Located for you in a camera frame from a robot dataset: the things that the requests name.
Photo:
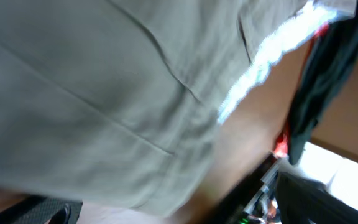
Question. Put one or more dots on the khaki shorts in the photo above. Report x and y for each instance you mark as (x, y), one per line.
(117, 102)

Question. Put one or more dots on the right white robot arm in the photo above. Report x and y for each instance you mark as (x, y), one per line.
(273, 193)

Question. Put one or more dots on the red garment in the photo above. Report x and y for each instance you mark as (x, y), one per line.
(281, 143)

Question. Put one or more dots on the black garment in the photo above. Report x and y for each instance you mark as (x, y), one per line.
(329, 65)

